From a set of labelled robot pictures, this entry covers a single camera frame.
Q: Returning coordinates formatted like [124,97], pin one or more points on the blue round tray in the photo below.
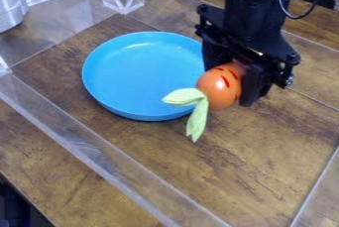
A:
[134,69]

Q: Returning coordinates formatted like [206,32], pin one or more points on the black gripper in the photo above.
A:
[244,30]

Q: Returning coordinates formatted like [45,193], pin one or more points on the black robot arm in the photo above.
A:
[243,32]

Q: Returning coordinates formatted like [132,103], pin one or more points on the orange toy carrot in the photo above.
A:
[218,90]

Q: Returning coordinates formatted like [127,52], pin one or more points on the clear acrylic enclosure panel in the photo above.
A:
[154,194]

